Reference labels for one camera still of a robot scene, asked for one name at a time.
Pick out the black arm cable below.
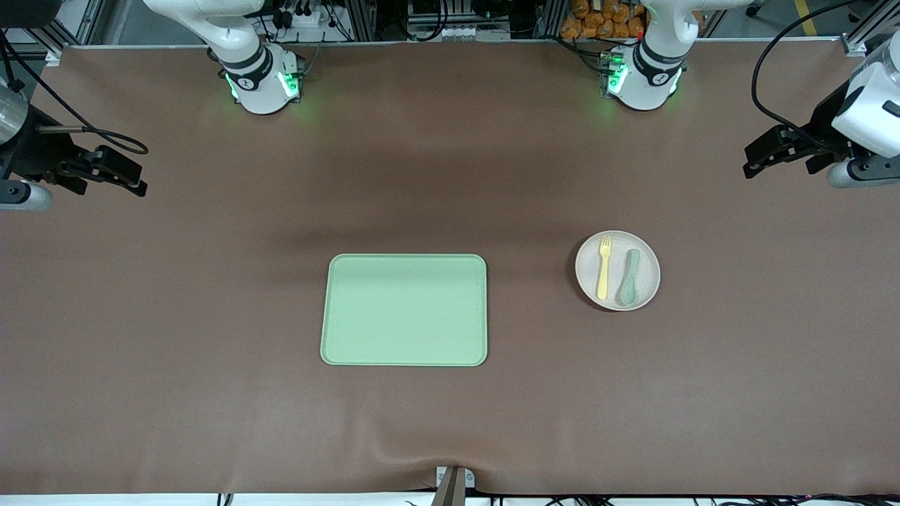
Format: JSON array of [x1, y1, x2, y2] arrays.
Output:
[[751, 0, 867, 152], [0, 32, 149, 155]]

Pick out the beige round plate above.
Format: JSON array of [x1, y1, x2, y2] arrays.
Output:
[[575, 231, 661, 311]]

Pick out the green plastic spoon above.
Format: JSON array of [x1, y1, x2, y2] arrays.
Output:
[[619, 249, 641, 306]]

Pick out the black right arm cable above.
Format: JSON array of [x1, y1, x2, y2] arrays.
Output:
[[0, 32, 149, 155]]

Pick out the white power strip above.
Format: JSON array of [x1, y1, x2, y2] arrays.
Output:
[[276, 6, 326, 30]]

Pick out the aluminium frame profile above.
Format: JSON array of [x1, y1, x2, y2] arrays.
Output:
[[0, 21, 106, 66], [840, 0, 900, 57]]

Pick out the brown table mat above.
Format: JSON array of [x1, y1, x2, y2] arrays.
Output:
[[0, 39, 900, 496]]

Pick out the metal table clamp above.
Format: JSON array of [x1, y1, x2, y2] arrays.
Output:
[[432, 465, 477, 506]]

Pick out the yellow plastic fork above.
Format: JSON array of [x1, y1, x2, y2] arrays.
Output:
[[596, 236, 613, 300]]

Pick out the orange packaged items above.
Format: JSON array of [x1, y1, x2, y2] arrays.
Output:
[[560, 0, 645, 40]]

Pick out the light green rectangular tray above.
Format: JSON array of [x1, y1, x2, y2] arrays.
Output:
[[320, 254, 488, 368]]

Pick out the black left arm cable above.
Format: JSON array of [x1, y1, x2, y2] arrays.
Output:
[[751, 0, 867, 152]]

